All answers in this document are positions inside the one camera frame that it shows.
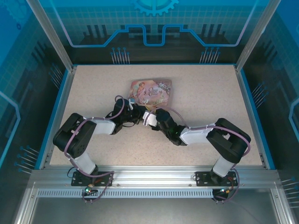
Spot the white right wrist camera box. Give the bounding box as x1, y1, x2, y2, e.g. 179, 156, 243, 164
142, 111, 158, 127

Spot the aluminium front frame rail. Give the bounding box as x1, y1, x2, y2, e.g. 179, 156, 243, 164
30, 166, 279, 188

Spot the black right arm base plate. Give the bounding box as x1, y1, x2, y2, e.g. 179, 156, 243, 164
195, 171, 236, 187

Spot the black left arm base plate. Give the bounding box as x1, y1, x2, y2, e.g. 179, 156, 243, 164
71, 171, 114, 187

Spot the slotted aluminium cable duct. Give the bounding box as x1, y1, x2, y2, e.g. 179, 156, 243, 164
36, 189, 226, 197

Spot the left cable connector green light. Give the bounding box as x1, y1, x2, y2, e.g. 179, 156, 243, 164
84, 185, 98, 196

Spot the cable connector green light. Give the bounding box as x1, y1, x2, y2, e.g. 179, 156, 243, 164
84, 185, 98, 196
219, 186, 235, 195

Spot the right cable connector green light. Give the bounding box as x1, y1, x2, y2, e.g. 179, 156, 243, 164
219, 186, 235, 195

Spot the aluminium right side rail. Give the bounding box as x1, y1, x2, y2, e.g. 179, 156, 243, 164
234, 65, 277, 170

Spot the aluminium left frame post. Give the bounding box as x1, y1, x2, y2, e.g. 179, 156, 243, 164
25, 0, 77, 73

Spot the aluminium frame post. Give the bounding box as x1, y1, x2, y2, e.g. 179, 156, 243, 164
235, 0, 282, 72
25, 0, 77, 73

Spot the aluminium right frame post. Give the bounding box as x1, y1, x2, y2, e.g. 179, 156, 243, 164
235, 0, 282, 72

